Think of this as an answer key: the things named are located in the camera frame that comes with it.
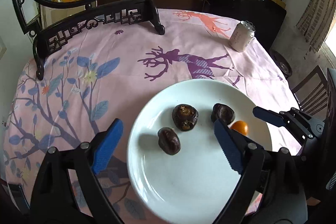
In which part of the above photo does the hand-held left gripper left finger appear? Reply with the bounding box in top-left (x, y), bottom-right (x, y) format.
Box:
top-left (30, 118), bottom-right (124, 224)

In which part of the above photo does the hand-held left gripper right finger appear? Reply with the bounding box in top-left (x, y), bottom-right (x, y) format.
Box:
top-left (213, 119), bottom-right (307, 224)

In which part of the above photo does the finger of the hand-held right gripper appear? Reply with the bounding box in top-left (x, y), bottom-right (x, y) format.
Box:
top-left (253, 106), bottom-right (324, 139)

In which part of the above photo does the small orange tangerine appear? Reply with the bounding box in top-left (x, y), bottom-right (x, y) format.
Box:
top-left (230, 120), bottom-right (248, 136)

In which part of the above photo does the dark wrinkled passion fruit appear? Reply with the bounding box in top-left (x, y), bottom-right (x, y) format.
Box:
top-left (211, 103), bottom-right (235, 125)
top-left (172, 105), bottom-right (198, 132)

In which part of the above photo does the white round plate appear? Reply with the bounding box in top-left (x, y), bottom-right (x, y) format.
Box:
top-left (127, 79), bottom-right (272, 224)

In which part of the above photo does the dark brown water chestnut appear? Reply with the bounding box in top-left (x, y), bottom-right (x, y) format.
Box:
top-left (157, 127), bottom-right (181, 155)

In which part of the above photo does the dark wooden chair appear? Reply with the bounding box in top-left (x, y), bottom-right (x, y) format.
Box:
top-left (291, 65), bottom-right (328, 115)

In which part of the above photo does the black rubber wheel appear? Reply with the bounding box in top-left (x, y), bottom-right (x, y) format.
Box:
top-left (269, 49), bottom-right (292, 79)

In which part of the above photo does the pink printed tablecloth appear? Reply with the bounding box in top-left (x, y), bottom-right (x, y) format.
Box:
top-left (0, 7), bottom-right (302, 224)

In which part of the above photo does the white drink can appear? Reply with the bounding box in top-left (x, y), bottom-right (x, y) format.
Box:
top-left (229, 21), bottom-right (256, 52)

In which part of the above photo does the brick pattern curtain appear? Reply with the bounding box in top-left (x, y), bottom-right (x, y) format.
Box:
top-left (297, 0), bottom-right (336, 52)

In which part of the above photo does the black flat panel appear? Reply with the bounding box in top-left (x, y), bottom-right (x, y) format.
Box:
top-left (202, 0), bottom-right (286, 48)

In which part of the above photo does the light wooden picture frame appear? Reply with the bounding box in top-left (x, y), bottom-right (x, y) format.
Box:
top-left (39, 2), bottom-right (91, 30)

